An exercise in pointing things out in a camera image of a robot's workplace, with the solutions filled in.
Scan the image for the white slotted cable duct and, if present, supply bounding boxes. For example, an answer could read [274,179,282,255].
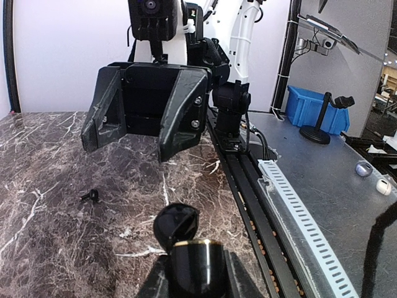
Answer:
[258,160,359,297]

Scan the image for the black frame post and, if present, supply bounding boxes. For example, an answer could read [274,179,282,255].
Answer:
[2,0,21,113]
[272,0,301,119]

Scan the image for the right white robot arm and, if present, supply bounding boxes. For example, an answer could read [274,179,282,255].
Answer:
[81,1,261,162]

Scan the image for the blue plastic bin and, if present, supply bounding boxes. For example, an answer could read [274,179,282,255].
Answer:
[285,86,350,135]

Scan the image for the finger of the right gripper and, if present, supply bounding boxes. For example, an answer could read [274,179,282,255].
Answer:
[81,66,127,153]
[158,68,208,162]

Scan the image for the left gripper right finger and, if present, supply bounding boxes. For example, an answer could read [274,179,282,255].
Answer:
[224,250,263,298]

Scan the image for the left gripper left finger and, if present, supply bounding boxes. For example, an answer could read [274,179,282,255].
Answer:
[138,256,170,298]

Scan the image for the black charging case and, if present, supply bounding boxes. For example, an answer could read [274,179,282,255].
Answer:
[153,203,227,297]

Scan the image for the grey round knob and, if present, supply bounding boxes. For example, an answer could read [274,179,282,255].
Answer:
[355,161,373,178]

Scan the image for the black earbud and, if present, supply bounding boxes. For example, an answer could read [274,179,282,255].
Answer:
[81,189,99,203]

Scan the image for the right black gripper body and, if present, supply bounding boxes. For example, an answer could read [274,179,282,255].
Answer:
[112,62,212,137]

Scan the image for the right black frame post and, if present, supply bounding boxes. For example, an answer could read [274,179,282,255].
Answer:
[272,0,301,119]

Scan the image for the black desk stand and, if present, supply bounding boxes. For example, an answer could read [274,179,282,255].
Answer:
[299,92,355,145]

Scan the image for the white round knob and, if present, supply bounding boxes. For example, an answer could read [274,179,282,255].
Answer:
[376,178,392,196]

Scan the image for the left black frame post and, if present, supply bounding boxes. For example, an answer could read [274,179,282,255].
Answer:
[2,0,21,113]

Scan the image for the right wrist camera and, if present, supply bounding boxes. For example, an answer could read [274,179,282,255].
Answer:
[128,0,181,42]

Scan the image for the black front frame rail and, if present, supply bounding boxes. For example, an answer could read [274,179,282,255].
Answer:
[207,110,314,297]

